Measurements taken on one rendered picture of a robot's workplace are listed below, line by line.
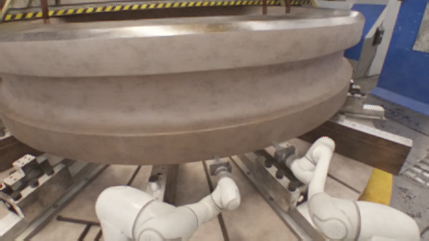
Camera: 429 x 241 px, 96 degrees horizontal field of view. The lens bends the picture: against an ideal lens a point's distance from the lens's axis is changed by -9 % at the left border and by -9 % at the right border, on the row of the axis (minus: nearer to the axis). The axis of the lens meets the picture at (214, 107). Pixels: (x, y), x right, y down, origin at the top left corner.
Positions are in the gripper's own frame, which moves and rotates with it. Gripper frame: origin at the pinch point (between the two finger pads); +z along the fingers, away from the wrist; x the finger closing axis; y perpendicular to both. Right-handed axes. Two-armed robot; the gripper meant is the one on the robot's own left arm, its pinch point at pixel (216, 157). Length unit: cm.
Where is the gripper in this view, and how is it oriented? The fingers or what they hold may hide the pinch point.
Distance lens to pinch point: 140.7
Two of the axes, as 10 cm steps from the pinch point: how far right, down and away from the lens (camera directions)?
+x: -9.8, 1.2, -1.8
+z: -2.1, -4.4, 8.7
